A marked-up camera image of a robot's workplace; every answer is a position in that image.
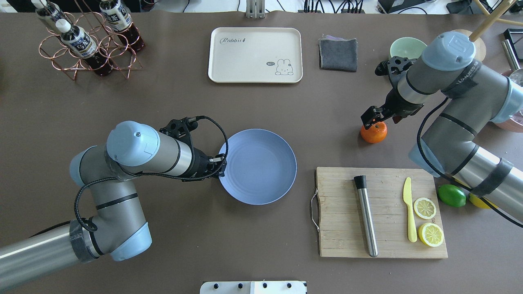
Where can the orange mandarin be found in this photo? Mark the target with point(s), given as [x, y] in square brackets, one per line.
[375, 134]

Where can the steel ice scoop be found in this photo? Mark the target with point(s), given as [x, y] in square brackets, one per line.
[512, 57]

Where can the grey folded cloth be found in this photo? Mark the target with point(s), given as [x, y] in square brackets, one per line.
[338, 53]

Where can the lemon slice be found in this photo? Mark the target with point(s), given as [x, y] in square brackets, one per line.
[424, 208]

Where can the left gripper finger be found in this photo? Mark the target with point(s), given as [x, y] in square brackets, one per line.
[219, 159]
[219, 171]

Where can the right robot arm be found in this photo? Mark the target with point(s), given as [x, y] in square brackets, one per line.
[478, 95]

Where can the wooden stand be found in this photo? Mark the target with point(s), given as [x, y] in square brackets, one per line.
[490, 19]

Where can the bamboo cutting board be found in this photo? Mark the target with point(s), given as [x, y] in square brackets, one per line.
[341, 225]

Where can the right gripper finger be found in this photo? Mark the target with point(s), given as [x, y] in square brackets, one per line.
[374, 115]

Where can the yellow plastic knife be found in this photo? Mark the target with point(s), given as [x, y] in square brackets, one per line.
[407, 198]

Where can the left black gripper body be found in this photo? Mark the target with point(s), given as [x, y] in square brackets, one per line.
[200, 163]

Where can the tea bottle lower middle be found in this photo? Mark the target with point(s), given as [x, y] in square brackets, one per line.
[120, 21]

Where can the blue plate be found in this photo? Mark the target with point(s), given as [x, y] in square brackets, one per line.
[261, 167]

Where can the steel muddler black tip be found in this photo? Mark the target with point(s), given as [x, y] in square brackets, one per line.
[361, 186]

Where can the tea bottle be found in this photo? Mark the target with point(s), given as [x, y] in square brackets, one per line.
[120, 21]
[49, 13]
[83, 46]

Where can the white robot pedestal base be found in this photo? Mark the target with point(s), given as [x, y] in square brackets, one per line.
[254, 287]

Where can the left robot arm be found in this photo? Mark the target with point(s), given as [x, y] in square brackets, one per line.
[108, 215]

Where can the cream rabbit tray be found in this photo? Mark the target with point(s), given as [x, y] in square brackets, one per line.
[255, 55]

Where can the lemon half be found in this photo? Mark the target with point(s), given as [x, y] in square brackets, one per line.
[431, 234]

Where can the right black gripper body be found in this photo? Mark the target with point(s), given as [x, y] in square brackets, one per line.
[399, 105]

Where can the tea bottle top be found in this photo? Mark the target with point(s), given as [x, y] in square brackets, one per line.
[83, 46]

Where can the pink bowl with ice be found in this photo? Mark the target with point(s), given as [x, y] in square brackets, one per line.
[515, 123]

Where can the yellow lemon far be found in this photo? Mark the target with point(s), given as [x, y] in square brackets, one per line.
[478, 202]

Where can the green lime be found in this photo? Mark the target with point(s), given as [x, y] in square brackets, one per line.
[452, 195]

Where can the tea bottle lower outer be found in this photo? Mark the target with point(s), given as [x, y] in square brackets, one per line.
[49, 13]

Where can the green bowl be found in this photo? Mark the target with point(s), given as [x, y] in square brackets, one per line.
[407, 47]

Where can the copper wire bottle rack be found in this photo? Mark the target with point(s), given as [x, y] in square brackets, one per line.
[101, 42]

